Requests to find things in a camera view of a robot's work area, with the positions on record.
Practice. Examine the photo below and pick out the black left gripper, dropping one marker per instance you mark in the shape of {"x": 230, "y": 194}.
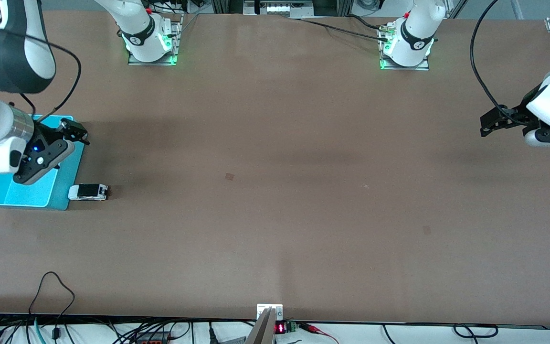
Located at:
{"x": 519, "y": 113}

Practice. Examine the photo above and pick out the red crocodile clip lead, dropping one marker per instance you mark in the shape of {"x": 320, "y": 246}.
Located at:
{"x": 315, "y": 328}

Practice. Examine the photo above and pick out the black power plug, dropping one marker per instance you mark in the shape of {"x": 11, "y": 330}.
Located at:
{"x": 212, "y": 333}

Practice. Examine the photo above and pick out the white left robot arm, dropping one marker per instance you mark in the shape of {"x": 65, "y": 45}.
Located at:
{"x": 413, "y": 33}

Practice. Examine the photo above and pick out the metal rack with white lights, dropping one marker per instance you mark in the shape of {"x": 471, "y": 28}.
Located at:
{"x": 279, "y": 7}

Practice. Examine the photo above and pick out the red digit display module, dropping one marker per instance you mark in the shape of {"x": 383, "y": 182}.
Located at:
{"x": 280, "y": 328}

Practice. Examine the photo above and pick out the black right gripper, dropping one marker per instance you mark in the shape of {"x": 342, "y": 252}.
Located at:
{"x": 48, "y": 134}

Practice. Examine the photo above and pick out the teal plastic bin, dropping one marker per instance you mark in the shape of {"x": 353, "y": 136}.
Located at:
{"x": 31, "y": 196}

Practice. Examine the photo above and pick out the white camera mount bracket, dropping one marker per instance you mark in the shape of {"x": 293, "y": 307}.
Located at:
{"x": 270, "y": 307}

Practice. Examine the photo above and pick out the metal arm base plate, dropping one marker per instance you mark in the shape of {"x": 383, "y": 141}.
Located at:
{"x": 172, "y": 48}
{"x": 416, "y": 68}

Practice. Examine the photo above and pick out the white jeep toy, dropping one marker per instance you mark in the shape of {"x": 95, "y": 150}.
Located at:
{"x": 89, "y": 192}

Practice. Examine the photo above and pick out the grey camera mount bar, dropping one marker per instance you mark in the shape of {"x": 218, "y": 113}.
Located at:
{"x": 263, "y": 329}

